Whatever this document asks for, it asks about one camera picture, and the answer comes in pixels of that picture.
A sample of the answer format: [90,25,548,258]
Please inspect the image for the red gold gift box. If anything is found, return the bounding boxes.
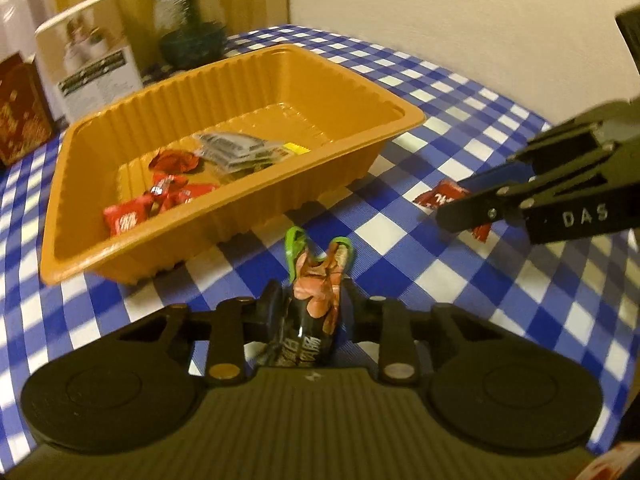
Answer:
[0,52,54,168]

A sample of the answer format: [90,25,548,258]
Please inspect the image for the green glass terrarium jar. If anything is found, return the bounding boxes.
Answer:
[153,0,227,70]

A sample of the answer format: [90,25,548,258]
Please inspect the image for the large red candy packet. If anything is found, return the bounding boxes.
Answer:
[148,150,200,174]

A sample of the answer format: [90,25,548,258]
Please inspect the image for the small red candy packet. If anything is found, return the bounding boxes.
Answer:
[149,172,189,214]

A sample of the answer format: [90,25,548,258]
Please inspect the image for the clear pastry packet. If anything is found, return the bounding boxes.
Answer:
[193,132,296,174]

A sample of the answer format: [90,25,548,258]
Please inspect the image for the dark red snack packet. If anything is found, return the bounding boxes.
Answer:
[412,178,494,244]

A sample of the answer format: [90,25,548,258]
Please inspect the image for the orange plastic tray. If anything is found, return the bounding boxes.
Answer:
[40,44,425,285]

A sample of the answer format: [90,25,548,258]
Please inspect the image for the white humidifier box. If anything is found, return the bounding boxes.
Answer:
[35,0,143,124]

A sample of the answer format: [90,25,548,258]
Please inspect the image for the green black nut packet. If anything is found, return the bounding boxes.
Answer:
[256,226,355,367]

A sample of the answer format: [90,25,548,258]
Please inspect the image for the yellow green candy packet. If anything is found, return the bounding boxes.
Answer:
[282,142,310,155]

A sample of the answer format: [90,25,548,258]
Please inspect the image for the small orange red candy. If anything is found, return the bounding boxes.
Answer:
[169,183,218,205]

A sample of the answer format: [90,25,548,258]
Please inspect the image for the blue white checkered tablecloth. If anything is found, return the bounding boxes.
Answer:
[1,25,639,469]

